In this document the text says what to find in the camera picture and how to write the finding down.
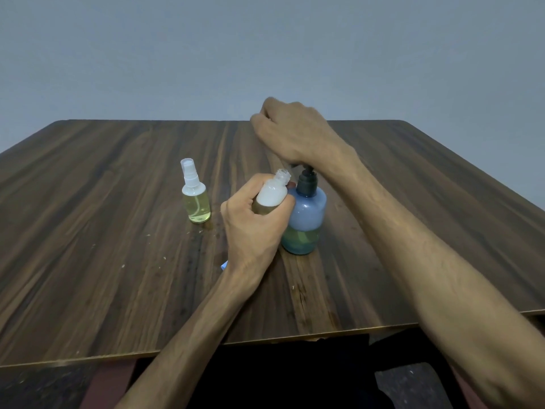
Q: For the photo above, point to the person's right forearm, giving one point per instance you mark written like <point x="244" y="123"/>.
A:
<point x="447" y="264"/>

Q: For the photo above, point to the blue green pump bottle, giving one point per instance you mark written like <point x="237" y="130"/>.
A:
<point x="304" y="223"/>

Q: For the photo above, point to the person's right hand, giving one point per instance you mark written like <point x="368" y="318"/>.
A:
<point x="298" y="132"/>

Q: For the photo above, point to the maroon table leg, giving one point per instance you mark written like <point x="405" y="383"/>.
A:
<point x="108" y="385"/>
<point x="466" y="391"/>

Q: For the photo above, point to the blue-capped small spray bottle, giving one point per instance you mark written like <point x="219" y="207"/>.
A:
<point x="272" y="193"/>

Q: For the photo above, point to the white spray cap with tube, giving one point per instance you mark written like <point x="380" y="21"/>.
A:
<point x="189" y="172"/>

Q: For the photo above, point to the person's left forearm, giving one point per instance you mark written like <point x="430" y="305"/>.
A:
<point x="179" y="345"/>

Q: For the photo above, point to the clear small bottle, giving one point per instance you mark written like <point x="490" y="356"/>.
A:
<point x="196" y="204"/>

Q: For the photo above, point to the person's left hand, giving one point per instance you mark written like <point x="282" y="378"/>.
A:
<point x="251" y="232"/>

